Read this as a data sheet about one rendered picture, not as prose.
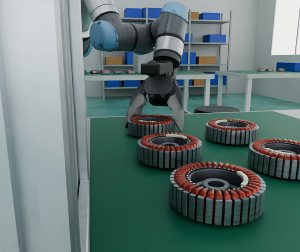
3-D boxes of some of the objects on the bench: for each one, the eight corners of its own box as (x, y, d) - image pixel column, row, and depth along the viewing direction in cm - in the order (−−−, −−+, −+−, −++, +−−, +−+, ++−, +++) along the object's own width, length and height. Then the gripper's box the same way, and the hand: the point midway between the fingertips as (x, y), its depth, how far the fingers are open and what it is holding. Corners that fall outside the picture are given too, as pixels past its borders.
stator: (139, 126, 76) (139, 112, 76) (180, 129, 73) (180, 115, 72) (120, 136, 66) (119, 120, 65) (166, 141, 62) (167, 124, 62)
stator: (187, 176, 44) (188, 152, 43) (125, 163, 49) (125, 142, 48) (209, 154, 54) (209, 135, 53) (154, 146, 59) (155, 128, 58)
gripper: (205, 68, 77) (195, 141, 72) (140, 67, 84) (126, 134, 78) (200, 50, 69) (189, 131, 64) (129, 51, 76) (113, 124, 71)
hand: (151, 129), depth 69 cm, fingers open, 14 cm apart
